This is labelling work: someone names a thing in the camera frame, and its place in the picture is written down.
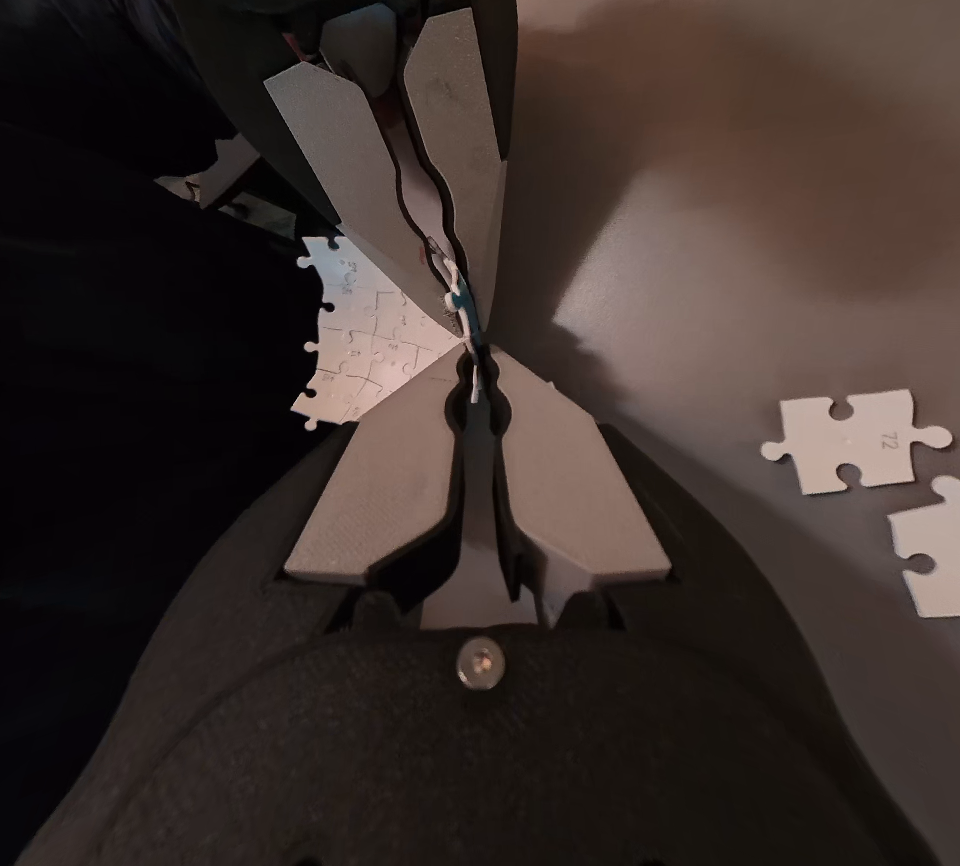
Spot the person's left forearm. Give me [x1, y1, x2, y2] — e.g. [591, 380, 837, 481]
[0, 0, 241, 184]

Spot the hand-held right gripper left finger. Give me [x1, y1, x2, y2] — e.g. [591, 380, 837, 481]
[283, 344, 478, 613]

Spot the partly built puzzle ball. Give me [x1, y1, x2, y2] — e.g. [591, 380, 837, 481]
[291, 236, 481, 432]

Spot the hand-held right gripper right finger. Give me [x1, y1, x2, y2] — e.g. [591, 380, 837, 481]
[486, 345, 674, 628]

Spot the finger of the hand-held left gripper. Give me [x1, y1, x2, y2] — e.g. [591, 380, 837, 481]
[264, 62, 462, 338]
[402, 7, 510, 336]

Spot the person's dark-clothed torso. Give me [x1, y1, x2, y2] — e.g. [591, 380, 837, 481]
[0, 123, 324, 866]

